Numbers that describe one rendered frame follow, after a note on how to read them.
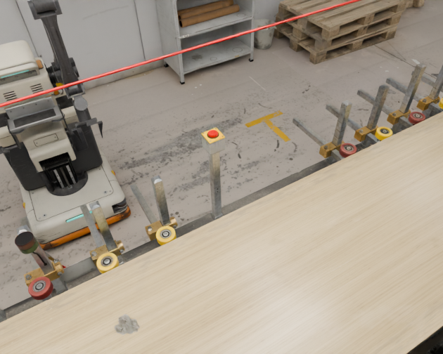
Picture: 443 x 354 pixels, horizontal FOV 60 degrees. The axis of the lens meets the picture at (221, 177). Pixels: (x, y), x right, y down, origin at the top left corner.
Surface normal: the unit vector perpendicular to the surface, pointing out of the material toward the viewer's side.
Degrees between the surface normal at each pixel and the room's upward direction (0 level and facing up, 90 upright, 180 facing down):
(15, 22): 90
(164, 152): 0
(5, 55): 42
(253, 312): 0
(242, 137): 0
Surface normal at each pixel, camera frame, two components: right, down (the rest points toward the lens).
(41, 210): -0.02, -0.70
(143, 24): 0.50, 0.61
